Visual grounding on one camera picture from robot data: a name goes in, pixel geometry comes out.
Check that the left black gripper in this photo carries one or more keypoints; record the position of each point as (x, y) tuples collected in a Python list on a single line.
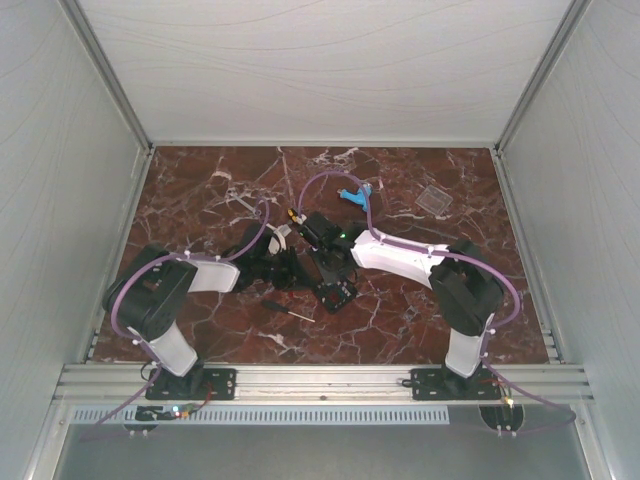
[(296, 275)]

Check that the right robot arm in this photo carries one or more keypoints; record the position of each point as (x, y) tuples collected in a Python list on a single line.
[(467, 295)]

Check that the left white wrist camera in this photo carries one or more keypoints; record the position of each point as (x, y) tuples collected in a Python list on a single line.
[(278, 238)]

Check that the slotted grey cable duct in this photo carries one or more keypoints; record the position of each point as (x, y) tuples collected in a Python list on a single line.
[(297, 415)]

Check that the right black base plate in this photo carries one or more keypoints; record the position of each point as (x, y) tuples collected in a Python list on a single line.
[(431, 384)]

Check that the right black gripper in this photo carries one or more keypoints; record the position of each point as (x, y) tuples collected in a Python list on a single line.
[(331, 277)]

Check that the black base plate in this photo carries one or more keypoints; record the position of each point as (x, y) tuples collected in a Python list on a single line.
[(431, 384), (217, 384)]

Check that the silver wrench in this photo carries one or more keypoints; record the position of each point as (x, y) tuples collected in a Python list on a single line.
[(232, 195)]

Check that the blue plastic faucet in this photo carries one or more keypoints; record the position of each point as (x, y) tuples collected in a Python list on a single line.
[(361, 197)]

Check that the aluminium front rail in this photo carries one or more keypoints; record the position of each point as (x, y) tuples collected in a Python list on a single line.
[(261, 384)]

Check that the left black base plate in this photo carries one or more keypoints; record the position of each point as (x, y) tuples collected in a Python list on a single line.
[(217, 384)]

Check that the black fuse box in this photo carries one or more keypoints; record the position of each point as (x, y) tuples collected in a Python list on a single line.
[(334, 296)]

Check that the clear fuse box lid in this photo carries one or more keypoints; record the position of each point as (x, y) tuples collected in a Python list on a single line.
[(434, 200)]

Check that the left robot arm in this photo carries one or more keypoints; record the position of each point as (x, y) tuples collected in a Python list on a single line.
[(144, 301)]

